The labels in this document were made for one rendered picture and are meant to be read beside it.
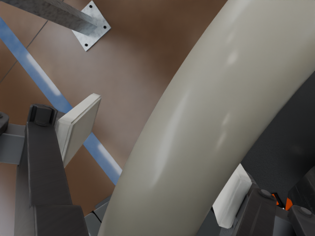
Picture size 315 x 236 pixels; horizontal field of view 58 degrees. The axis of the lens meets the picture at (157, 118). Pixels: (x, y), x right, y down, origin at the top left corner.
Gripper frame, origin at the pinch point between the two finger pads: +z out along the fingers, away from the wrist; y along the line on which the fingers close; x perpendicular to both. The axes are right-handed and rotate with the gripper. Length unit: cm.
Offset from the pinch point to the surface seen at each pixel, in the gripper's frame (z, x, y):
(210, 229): 89, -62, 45
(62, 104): 146, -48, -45
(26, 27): 164, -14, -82
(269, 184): 101, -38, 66
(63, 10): 120, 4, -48
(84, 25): 139, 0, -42
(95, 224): 47, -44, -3
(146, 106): 129, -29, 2
